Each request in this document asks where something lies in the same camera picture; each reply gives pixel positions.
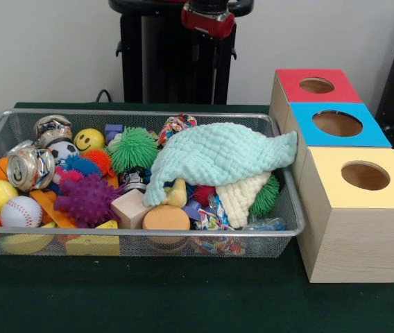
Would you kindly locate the clear wrapper with blue print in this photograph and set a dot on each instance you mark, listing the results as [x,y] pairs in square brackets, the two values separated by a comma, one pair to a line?
[266,224]

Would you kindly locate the yellow smiley face ball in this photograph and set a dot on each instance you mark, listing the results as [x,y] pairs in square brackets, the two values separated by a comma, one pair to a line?
[89,140]

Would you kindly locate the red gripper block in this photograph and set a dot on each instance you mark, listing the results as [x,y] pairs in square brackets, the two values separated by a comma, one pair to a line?
[207,24]

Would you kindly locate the wooden cube block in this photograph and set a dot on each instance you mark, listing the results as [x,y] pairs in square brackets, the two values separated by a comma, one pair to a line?
[131,208]

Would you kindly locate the cream knitted cloth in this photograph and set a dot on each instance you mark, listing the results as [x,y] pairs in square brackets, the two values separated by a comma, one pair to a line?
[242,198]

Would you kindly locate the mint green cloth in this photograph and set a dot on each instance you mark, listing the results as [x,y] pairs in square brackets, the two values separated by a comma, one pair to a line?
[218,156]

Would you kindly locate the dark green table cloth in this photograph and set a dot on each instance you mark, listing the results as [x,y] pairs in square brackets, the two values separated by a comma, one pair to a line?
[183,298]

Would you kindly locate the green spiky ball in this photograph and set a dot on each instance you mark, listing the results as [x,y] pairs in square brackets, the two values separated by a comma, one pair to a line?
[268,198]
[133,148]

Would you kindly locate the purple spiky ball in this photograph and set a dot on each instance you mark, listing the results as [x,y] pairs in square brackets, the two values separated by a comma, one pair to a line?
[87,199]

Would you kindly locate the wooden three-hole sorting box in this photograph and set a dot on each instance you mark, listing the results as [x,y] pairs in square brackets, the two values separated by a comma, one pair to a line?
[349,236]

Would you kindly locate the crushed silver can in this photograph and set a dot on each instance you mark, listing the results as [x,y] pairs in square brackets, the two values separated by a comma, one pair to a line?
[29,166]

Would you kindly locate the white baseball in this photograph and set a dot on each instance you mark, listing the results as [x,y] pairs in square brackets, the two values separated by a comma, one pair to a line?
[21,211]

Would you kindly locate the clear mesh bin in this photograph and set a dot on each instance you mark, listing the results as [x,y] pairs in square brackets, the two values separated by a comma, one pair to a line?
[114,243]

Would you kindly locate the orange round disc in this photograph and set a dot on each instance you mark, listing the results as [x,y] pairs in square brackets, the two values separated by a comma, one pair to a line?
[166,218]

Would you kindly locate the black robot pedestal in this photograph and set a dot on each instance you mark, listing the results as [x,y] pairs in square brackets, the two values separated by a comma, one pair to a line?
[155,69]

